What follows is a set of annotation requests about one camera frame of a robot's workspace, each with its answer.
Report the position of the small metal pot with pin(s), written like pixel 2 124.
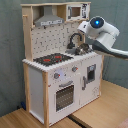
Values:
pixel 83 49

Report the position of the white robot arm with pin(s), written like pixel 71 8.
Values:
pixel 103 35

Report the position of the wooden toy kitchen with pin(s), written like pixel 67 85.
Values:
pixel 46 40

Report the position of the right red stove knob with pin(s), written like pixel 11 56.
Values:
pixel 74 69

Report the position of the red stove knob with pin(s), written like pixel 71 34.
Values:
pixel 74 69
pixel 56 75

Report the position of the black stovetop red burners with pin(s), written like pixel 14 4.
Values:
pixel 52 59

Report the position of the left red stove knob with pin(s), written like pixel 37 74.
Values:
pixel 56 75

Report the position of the grey toy sink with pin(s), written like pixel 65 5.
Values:
pixel 72 51

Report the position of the black toy faucet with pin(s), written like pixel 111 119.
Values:
pixel 72 40

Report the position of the toy fridge door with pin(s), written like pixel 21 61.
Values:
pixel 91 71

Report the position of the toy oven door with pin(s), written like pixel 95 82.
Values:
pixel 63 99

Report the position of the grey range hood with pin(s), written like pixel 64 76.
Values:
pixel 48 18

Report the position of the toy microwave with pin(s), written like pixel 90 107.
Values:
pixel 77 11

